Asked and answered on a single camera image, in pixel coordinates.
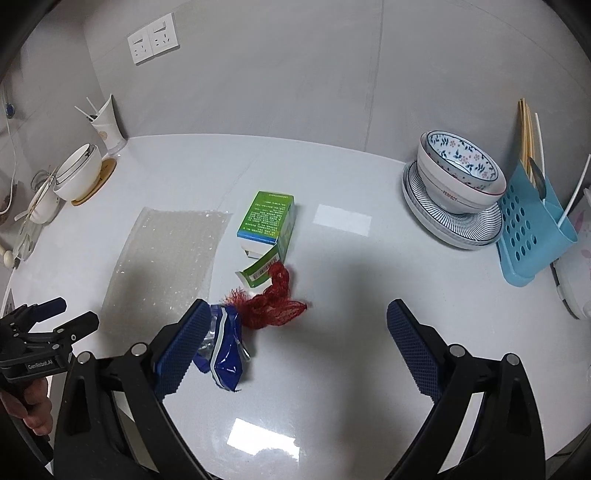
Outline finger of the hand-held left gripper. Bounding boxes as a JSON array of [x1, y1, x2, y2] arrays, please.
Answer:
[[13, 298, 68, 325], [52, 311, 100, 345]]

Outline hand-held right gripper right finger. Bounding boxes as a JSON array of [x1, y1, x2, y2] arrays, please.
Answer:
[[387, 299, 547, 480]]

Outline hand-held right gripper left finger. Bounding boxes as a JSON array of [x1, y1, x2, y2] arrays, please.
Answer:
[[54, 298, 218, 480]]

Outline blue snack wrapper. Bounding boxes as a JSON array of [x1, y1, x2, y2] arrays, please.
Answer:
[[194, 304, 252, 392]]

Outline person's left hand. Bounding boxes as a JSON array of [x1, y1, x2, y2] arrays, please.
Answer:
[[0, 376, 54, 435]]

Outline clear bubble wrap sheet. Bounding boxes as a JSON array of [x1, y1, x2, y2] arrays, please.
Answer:
[[100, 208, 232, 319]]

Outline red mesh net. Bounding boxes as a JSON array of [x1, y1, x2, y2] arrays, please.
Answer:
[[224, 262, 309, 329]]

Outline white bowl with chopsticks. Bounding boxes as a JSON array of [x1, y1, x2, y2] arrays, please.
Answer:
[[28, 178, 63, 225]]

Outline pair of wooden chopsticks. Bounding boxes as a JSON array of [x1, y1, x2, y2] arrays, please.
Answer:
[[28, 168, 58, 215]]

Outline blue striped plate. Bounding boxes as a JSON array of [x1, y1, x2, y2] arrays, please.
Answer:
[[402, 161, 504, 251]]

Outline stacked white bowls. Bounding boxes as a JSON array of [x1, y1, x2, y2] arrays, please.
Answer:
[[53, 145, 103, 201]]

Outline round wooden coaster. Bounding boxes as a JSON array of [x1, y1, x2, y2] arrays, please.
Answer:
[[71, 157, 117, 206]]

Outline blue perforated utensil holder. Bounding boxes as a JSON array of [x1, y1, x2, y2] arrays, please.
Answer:
[[496, 164, 579, 287]]

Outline white bowl with dark rim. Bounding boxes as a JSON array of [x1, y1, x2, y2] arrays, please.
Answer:
[[58, 143, 98, 183]]

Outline green and white paper box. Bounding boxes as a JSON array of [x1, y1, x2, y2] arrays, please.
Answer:
[[235, 190, 296, 289]]

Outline blue floral patterned bowl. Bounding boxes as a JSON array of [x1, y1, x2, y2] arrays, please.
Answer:
[[418, 130, 507, 214]]

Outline white tray with flower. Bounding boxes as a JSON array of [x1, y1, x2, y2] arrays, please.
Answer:
[[551, 187, 591, 320]]

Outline tall white cup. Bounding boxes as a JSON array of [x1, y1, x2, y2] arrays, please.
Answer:
[[90, 95, 127, 155]]

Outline metal spoon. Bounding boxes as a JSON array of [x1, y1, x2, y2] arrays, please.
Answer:
[[527, 157, 548, 202]]

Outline bundle of wooden chopsticks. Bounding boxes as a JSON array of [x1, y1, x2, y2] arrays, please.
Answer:
[[517, 98, 536, 174]]

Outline white wall socket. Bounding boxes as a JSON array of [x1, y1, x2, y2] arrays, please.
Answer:
[[128, 27, 154, 65], [148, 12, 178, 57]]

